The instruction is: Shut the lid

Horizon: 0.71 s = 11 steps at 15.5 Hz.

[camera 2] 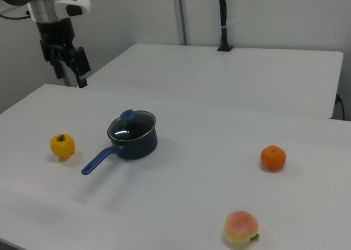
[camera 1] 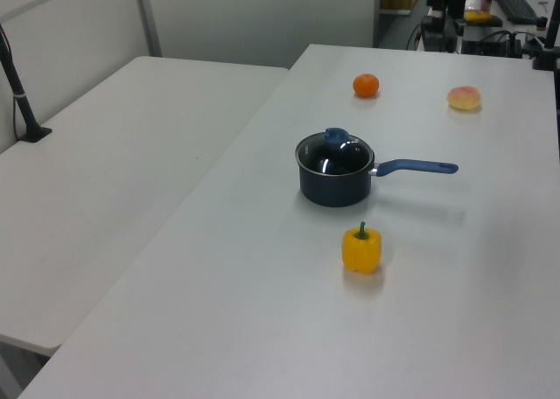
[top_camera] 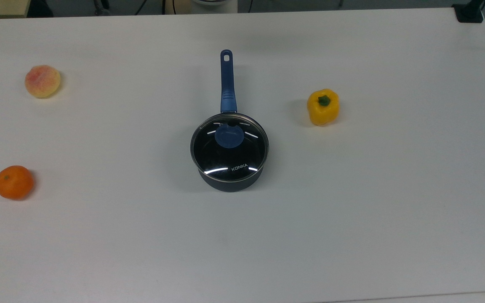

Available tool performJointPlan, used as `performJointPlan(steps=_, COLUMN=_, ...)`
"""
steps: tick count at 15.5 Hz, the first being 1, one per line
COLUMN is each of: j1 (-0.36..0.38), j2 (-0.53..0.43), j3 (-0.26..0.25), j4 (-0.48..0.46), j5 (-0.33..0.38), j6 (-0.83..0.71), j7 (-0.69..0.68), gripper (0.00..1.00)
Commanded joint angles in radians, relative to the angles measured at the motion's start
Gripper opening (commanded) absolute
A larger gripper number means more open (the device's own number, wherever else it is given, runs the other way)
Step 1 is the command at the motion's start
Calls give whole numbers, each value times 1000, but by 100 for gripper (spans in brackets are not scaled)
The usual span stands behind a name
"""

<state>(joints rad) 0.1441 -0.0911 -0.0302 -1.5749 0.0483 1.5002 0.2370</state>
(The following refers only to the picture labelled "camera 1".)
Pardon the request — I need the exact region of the dark blue saucepan blue handle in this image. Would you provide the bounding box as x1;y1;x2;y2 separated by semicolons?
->
294;131;460;208

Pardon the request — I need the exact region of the black computer keyboard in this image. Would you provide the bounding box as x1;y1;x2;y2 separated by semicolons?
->
493;0;540;25

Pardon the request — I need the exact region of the black camera stand clamp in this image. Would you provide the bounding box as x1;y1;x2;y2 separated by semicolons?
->
530;3;560;72

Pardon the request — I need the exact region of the glass lid blue knob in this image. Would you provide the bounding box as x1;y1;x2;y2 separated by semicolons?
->
294;126;375;178

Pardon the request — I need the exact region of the black camera pole white band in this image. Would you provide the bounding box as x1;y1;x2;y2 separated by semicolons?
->
0;21;53;144

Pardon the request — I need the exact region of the black electronics box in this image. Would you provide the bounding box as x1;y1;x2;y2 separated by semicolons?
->
460;30;527;60

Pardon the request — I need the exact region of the orange mandarin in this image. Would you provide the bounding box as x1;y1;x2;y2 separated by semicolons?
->
352;72;381;100

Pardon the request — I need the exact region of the pink yellow peach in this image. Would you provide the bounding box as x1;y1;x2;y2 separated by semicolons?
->
446;85;484;112

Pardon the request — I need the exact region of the yellow bell pepper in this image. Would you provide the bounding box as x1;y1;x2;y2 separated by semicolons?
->
340;220;383;277

